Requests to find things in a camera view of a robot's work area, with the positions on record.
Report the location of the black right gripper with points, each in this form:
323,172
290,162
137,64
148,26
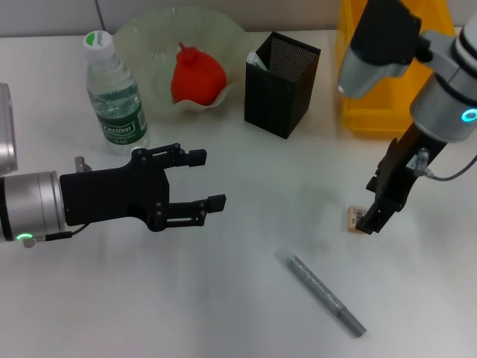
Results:
404,175

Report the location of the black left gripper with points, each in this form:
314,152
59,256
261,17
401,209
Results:
112,195

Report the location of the beige eraser with barcode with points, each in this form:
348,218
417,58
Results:
353,218

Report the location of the orange fruit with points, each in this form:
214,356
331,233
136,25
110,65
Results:
197,80

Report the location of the clear water bottle green label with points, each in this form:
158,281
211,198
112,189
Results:
117,108

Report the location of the green pen white cap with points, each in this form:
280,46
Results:
257,60

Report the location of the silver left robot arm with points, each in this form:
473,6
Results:
26,201

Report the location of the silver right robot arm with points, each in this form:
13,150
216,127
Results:
421,63

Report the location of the grey marker pen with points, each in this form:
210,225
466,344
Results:
320,291

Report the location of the black mesh pen holder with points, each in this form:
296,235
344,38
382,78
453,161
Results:
275,97

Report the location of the green glass fruit plate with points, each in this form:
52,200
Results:
156,48

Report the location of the yellow plastic bin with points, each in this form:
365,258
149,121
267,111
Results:
372,115

